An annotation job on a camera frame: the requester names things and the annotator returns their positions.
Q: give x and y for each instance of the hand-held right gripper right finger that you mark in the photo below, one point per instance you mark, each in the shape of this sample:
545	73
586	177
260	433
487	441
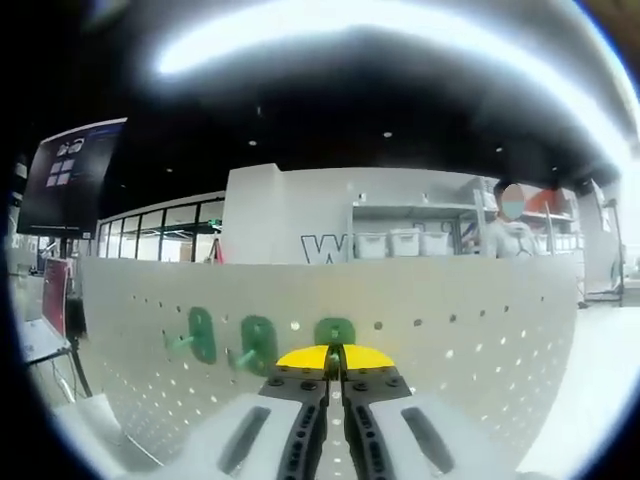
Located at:
425	435

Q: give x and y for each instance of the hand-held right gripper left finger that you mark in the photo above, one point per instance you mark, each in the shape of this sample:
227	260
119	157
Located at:
250	430

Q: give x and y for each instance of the green hook assembly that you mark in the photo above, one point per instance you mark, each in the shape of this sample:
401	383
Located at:
260	345
334	330
200	335

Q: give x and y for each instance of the white perforated mounting plate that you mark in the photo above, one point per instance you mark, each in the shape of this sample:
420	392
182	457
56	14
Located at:
450	310

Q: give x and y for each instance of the white storage bin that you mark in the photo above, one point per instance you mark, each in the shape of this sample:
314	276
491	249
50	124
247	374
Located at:
372	246
405	244
434	243

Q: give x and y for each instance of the white tilted screen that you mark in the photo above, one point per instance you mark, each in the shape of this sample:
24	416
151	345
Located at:
42	342

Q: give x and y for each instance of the white storage shelf rack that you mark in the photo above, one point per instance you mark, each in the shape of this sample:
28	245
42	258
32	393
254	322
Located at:
450	210

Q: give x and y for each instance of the red display screen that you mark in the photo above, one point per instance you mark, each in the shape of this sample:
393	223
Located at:
55	295

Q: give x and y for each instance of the large black display screen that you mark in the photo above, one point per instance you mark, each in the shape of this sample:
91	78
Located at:
70	180

